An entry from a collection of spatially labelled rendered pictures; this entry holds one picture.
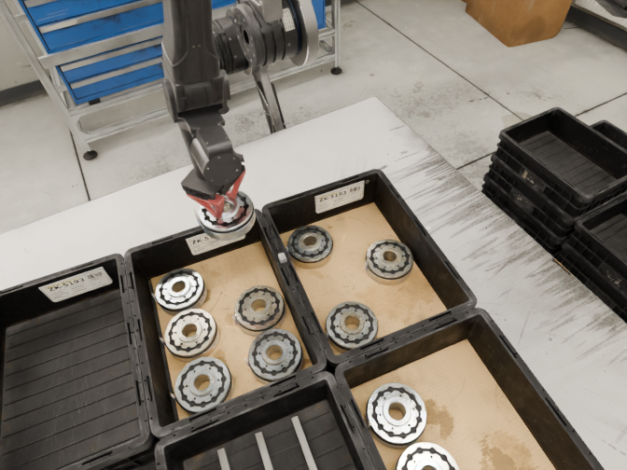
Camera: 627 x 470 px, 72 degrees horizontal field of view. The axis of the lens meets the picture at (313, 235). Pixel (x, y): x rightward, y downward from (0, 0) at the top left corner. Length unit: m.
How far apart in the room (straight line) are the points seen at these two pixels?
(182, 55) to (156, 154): 2.14
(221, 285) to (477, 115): 2.19
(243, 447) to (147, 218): 0.75
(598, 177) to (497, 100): 1.28
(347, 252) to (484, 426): 0.44
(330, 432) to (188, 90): 0.60
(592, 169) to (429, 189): 0.76
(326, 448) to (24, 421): 0.56
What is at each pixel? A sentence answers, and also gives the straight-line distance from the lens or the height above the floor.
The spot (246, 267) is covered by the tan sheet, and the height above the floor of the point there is 0.83.
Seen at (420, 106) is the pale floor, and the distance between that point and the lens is 2.86.
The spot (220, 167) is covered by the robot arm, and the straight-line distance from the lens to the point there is 0.62.
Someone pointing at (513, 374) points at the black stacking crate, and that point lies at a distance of 0.84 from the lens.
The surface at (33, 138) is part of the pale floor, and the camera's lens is 3.23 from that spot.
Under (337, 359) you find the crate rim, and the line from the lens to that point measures 0.76.
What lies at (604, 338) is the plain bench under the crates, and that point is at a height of 0.70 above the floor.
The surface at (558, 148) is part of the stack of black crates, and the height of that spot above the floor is 0.49.
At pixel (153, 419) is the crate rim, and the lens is 0.79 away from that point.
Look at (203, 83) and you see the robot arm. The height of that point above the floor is 1.31.
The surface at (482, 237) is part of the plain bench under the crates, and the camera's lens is 1.25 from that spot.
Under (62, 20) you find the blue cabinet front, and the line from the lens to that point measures 2.53.
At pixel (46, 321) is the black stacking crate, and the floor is 0.83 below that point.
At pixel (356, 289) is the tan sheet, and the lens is 0.94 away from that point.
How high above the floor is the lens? 1.64
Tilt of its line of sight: 52 degrees down
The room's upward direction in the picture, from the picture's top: 4 degrees counter-clockwise
